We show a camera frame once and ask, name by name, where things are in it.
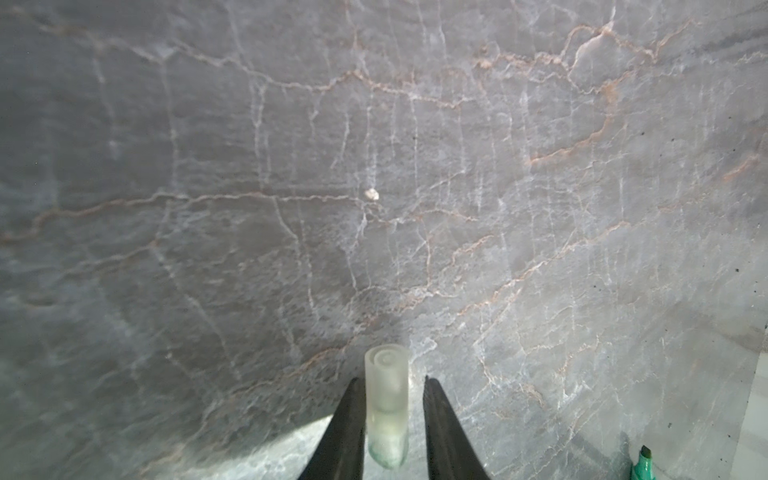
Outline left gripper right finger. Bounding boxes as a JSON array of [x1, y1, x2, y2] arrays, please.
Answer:
[[422, 376, 490, 480]]

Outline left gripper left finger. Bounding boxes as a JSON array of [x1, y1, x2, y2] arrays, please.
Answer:
[[298, 377, 366, 480]]

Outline clear green marker cap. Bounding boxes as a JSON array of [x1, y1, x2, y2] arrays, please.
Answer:
[[365, 344, 409, 470]]

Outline green highlighter marker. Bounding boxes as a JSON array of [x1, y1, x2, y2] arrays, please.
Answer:
[[630, 445, 656, 480]]

